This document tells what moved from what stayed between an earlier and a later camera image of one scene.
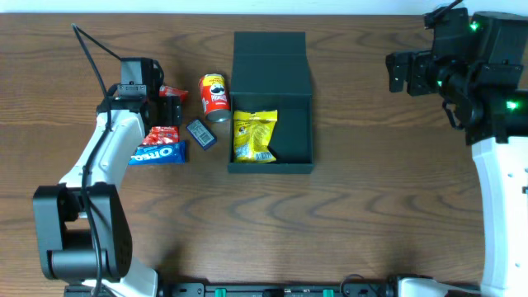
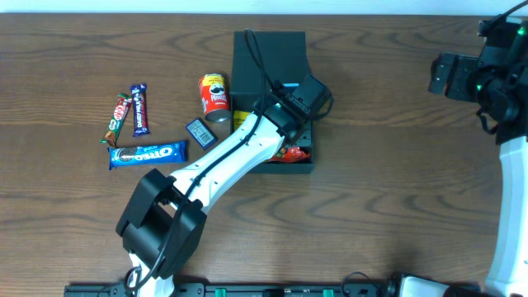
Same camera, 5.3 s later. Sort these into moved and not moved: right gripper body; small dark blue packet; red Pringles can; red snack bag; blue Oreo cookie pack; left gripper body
Moved: right gripper body; left gripper body; red snack bag
Not moved: small dark blue packet; red Pringles can; blue Oreo cookie pack
